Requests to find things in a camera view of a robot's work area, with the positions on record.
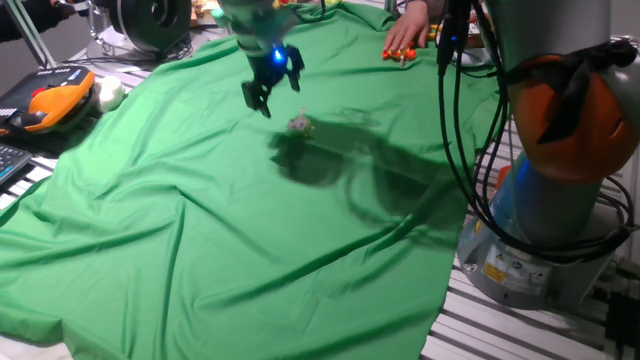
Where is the black round fan housing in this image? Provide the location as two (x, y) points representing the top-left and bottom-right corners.
(107, 0), (194, 57)

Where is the silver metal stand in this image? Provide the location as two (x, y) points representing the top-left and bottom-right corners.
(87, 0), (132, 62)

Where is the green cloth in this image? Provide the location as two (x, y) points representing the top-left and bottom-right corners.
(0, 0), (506, 360)

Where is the orange black teach pendant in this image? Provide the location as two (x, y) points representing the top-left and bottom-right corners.
(0, 64), (97, 137)

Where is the hand of grey-sleeved person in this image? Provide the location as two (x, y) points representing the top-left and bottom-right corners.
(383, 0), (431, 51)

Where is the black connector box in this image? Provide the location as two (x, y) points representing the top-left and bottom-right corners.
(604, 292), (640, 351)

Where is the small orange toy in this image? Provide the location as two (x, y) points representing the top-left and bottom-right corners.
(381, 45), (418, 68)

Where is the black-sleeved forearm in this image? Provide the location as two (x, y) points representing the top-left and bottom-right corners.
(0, 0), (69, 45)

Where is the beige wooden box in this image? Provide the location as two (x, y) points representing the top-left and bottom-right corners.
(189, 0), (222, 26)

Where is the slanted grey metal bar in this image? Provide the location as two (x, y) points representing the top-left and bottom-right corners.
(3, 0), (57, 70)

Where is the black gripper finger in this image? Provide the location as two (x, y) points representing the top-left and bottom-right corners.
(241, 79), (273, 119)
(285, 45), (306, 93)

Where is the small green wind-up toy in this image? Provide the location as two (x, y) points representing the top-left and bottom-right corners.
(287, 107), (316, 140)

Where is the orange green toy tool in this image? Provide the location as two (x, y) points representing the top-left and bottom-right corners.
(494, 164), (512, 192)

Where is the black cable bundle on arm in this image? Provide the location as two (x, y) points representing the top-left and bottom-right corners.
(437, 0), (636, 264)

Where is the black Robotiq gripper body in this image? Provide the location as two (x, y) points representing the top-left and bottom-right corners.
(247, 43), (294, 87)

